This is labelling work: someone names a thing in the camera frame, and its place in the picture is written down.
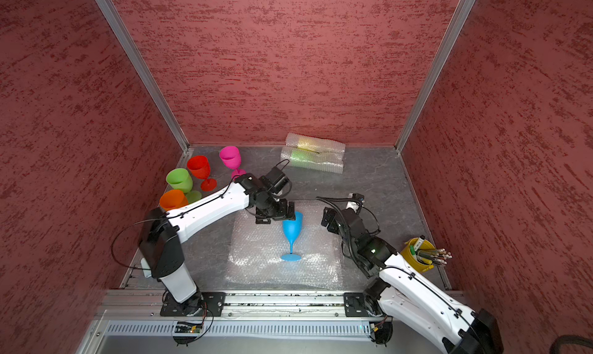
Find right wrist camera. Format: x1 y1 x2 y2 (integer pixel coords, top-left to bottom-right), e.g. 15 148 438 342
346 193 364 213

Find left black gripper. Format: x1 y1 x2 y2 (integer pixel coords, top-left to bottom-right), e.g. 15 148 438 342
255 192 297 223

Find orange glass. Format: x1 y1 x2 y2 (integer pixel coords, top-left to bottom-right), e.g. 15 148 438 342
159 190 189 212

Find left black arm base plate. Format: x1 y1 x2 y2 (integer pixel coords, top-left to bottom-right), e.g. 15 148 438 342
160 291 226 317

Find white perforated cable duct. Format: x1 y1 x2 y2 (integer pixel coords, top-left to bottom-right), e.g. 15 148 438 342
104 321 372 341

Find yellow cup with pens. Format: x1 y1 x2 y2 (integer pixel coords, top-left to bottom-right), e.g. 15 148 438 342
401 236 452 273

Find pink glass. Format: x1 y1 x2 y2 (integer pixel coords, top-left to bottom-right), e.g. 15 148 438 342
219 146 246 179

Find blue glass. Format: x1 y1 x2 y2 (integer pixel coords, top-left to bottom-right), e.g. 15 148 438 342
281 212 304 262

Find red wine glass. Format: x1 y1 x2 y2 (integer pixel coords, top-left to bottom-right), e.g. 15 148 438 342
187 156 217 192

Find light green glass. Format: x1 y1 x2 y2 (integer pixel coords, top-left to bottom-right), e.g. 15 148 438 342
280 146 344 174

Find aluminium front rail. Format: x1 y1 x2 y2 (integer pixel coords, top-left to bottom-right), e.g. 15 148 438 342
99 288 473 322

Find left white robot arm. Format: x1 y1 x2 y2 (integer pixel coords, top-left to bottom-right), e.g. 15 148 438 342
138 166 296 304

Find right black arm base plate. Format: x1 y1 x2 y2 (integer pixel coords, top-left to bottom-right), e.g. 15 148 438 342
343 292 385 318

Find yellow glass in bubble wrap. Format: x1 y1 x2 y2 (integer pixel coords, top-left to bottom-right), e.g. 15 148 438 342
285 133 346 154

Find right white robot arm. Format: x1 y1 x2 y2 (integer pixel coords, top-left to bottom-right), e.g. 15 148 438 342
321 203 504 353

